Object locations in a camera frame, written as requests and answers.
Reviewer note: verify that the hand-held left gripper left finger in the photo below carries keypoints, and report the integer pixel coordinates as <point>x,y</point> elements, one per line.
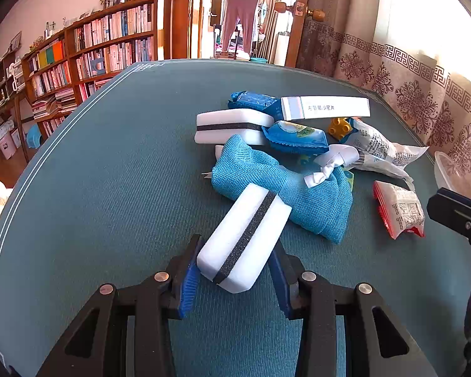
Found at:
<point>189,288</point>

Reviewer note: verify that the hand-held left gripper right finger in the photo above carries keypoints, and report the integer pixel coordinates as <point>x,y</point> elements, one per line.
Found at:
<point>279,282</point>

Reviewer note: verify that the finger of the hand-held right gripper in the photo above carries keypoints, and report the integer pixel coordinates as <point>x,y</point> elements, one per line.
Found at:
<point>455,212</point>

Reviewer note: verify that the clear plastic container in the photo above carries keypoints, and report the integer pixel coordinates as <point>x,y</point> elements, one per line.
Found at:
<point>449,169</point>

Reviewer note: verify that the white sponge with black stripe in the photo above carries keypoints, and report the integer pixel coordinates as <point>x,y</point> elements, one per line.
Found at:
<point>227,239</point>
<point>227,117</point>

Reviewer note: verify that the blue snack packet yellow picture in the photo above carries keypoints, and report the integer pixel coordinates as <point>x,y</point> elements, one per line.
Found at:
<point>294,139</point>

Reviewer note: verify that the red white snack packet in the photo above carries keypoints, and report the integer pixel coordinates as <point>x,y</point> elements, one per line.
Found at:
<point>404,208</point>

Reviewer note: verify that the white printed snack packet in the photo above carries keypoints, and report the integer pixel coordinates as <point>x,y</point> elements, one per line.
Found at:
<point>376,145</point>

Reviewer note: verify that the blue woven cloth pouch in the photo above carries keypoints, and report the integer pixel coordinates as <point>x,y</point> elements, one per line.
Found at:
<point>251,169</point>

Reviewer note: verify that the teal tablecloth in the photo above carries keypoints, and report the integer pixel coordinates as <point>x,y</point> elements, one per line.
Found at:
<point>102,204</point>

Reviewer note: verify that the patterned beige curtain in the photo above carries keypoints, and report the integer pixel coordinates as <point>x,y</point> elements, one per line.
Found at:
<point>416,86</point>

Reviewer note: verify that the yellow orange toy block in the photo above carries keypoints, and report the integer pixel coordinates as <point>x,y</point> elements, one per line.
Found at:
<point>339,127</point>

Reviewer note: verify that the long white carton box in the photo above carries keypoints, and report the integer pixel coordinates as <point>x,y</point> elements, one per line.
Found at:
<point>325,108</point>

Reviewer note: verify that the dark blue snack packet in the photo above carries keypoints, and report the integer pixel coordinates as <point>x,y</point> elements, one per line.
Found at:
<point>251,100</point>

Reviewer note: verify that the blue plastic stool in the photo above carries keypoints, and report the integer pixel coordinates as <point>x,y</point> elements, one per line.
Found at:
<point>33,137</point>

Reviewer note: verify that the white waste bin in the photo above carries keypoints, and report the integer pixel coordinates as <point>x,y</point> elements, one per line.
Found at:
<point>281,47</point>

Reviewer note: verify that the white storage bin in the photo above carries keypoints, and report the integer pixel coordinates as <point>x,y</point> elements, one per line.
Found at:
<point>4,139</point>

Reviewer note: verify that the brown round door knob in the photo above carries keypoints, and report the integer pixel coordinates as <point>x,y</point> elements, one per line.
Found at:
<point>317,15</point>
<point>284,8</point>

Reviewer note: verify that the wooden door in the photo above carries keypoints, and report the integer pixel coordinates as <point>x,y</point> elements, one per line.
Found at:
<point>296,27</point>

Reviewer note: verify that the wooden bookshelf with books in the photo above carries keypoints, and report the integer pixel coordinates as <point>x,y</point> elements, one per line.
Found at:
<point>102,47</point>

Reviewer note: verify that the hanging pink pants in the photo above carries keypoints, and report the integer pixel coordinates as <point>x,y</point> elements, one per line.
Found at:
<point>237,15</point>

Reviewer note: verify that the small wooden shelf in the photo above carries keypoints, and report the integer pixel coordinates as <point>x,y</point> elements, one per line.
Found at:
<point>8,74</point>

